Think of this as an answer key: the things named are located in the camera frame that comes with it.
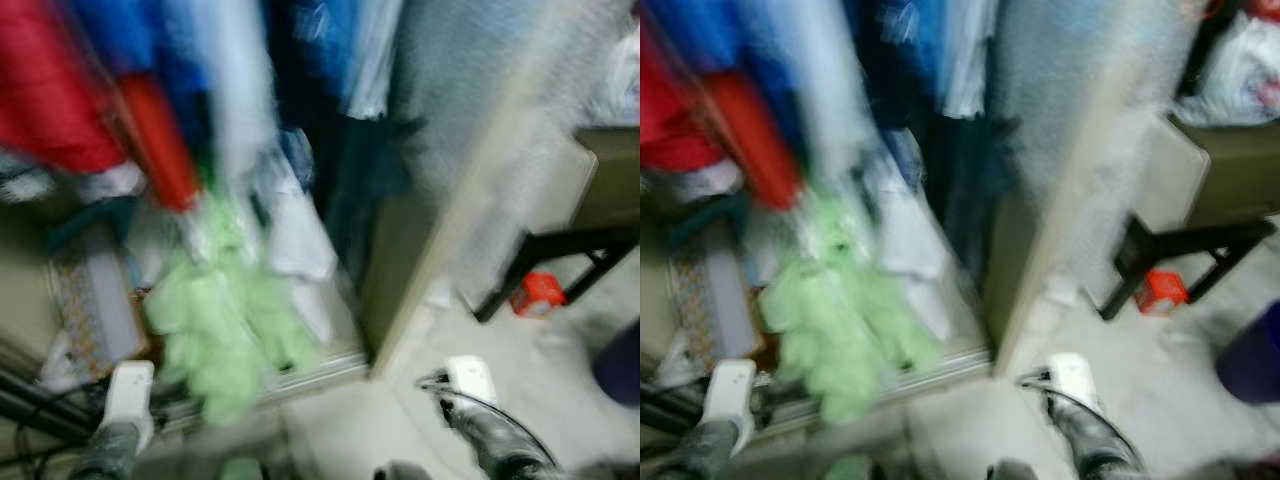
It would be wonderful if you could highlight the gold lattice patterned box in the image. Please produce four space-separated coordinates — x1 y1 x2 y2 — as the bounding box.
48 233 153 383
668 233 773 379

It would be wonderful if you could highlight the red orange hanging cloth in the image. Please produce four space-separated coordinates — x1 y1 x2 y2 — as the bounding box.
118 72 204 213
712 68 804 213

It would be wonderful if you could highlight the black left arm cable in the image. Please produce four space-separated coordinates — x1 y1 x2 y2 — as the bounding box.
640 375 713 441
0 372 113 456

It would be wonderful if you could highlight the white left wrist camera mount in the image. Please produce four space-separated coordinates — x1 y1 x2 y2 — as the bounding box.
699 358 759 457
99 360 157 453

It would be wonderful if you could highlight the beige wardrobe door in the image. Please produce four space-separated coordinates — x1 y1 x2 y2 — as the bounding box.
358 0 623 383
983 0 1213 379

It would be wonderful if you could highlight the small red box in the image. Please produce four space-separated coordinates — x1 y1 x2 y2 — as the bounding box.
509 271 568 320
1134 268 1191 317

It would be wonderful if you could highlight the purple plastic bin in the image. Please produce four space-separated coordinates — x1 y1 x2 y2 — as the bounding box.
1214 298 1280 407
591 320 641 408

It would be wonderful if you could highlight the red knitted cloth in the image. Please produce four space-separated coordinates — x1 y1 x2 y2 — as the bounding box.
640 20 728 173
0 0 128 177

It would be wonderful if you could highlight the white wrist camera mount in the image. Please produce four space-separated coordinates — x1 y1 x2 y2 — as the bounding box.
444 356 499 408
699 358 759 457
1046 352 1100 412
99 360 157 453

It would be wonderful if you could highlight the thin white plastic bag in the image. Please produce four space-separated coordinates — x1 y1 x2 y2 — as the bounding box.
878 150 958 343
253 150 338 343

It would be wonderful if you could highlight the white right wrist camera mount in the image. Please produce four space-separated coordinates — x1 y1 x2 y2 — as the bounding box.
1046 352 1100 412
444 356 499 408

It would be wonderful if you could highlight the large white printed plastic bag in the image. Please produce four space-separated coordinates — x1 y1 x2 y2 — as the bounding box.
588 28 641 128
1173 8 1280 128

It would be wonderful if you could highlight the pale white hanging cloth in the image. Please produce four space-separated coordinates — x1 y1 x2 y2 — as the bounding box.
188 0 279 186
790 0 879 186

